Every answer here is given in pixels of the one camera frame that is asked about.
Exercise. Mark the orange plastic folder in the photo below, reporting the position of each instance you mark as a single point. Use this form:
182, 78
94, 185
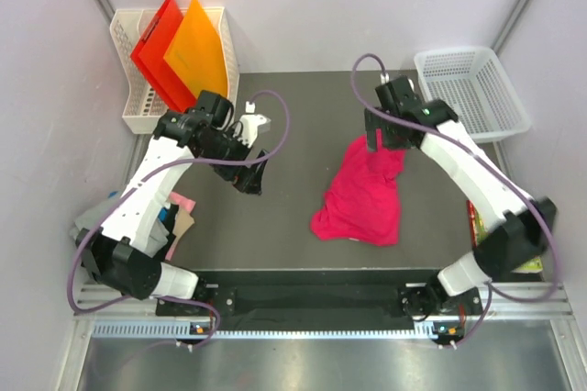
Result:
196, 55

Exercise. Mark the pink red t shirt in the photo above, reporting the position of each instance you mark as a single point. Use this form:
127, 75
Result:
362, 202

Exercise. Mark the white file organizer rack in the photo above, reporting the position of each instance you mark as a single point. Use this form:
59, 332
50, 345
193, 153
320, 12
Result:
144, 107

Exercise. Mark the white plastic mesh basket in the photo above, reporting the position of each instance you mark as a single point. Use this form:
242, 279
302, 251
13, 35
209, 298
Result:
473, 82

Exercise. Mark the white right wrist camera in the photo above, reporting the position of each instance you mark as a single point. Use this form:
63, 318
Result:
401, 84

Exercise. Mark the aluminium front rail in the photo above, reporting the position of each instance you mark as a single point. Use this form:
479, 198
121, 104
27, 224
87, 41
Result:
166, 320

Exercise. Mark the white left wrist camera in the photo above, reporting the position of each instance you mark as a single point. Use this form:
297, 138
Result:
251, 124

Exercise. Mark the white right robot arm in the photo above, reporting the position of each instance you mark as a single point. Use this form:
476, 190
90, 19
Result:
518, 226

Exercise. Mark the red plastic folder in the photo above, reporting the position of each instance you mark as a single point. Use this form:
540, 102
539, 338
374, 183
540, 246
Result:
148, 56

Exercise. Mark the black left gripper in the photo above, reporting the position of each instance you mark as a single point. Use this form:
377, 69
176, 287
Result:
234, 174

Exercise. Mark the green treehouse book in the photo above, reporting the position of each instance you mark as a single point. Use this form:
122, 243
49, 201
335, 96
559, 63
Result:
479, 233

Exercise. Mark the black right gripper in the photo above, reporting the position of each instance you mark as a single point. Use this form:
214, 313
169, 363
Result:
374, 122

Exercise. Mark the brown folded cloth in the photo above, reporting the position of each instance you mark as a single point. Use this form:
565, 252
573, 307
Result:
183, 221

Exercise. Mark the grey folded t shirt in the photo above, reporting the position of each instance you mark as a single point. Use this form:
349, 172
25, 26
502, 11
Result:
158, 236

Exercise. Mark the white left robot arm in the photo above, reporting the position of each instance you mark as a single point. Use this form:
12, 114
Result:
121, 253

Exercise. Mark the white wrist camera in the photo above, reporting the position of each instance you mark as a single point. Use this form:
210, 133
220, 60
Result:
251, 124
401, 84

